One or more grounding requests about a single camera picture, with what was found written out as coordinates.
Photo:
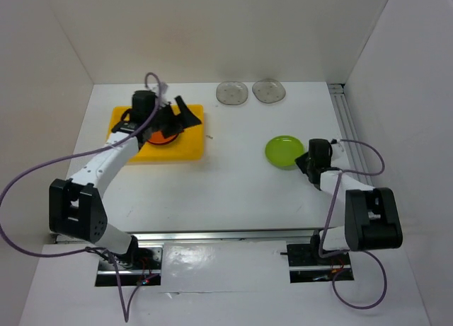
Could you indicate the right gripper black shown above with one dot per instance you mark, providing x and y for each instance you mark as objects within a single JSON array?
[{"x": 300, "y": 161}]

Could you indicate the aluminium rail front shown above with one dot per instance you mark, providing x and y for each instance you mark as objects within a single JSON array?
[{"x": 297, "y": 234}]

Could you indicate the green plate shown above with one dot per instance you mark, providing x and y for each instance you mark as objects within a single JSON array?
[{"x": 282, "y": 151}]

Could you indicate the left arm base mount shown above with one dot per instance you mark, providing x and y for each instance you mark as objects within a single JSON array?
[{"x": 145, "y": 271}]

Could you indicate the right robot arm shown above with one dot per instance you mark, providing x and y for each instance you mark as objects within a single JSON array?
[{"x": 360, "y": 217}]

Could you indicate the clear glass plate right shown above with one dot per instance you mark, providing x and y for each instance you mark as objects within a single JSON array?
[{"x": 268, "y": 91}]

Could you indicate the clear glass plate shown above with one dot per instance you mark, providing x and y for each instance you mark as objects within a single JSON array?
[
  {"x": 268, "y": 91},
  {"x": 232, "y": 93}
]

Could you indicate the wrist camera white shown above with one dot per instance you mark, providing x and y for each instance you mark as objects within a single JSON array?
[
  {"x": 337, "y": 149},
  {"x": 160, "y": 90}
]

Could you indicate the orange plate back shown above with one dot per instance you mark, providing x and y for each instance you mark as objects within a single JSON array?
[{"x": 159, "y": 133}]

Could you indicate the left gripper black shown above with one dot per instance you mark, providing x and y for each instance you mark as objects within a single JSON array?
[{"x": 177, "y": 125}]

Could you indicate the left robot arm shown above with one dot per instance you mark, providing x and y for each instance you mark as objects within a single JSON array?
[{"x": 75, "y": 204}]

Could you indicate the aluminium rail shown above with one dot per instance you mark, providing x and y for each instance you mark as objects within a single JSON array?
[
  {"x": 347, "y": 127},
  {"x": 297, "y": 234}
]

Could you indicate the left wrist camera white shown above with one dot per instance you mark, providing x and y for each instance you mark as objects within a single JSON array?
[{"x": 160, "y": 90}]

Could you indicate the aluminium rail right side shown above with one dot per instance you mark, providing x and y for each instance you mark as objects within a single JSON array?
[{"x": 347, "y": 127}]

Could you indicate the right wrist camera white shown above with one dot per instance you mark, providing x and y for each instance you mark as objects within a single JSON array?
[{"x": 337, "y": 149}]

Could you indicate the clear glass plate left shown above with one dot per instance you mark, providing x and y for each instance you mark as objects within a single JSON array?
[{"x": 232, "y": 93}]

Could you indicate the black plate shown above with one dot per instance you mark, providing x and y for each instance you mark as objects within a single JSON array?
[{"x": 177, "y": 139}]

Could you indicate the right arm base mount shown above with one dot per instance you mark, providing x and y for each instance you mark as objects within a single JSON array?
[{"x": 305, "y": 266}]

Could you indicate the yellow plastic bin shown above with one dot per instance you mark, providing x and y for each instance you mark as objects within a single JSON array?
[{"x": 188, "y": 147}]

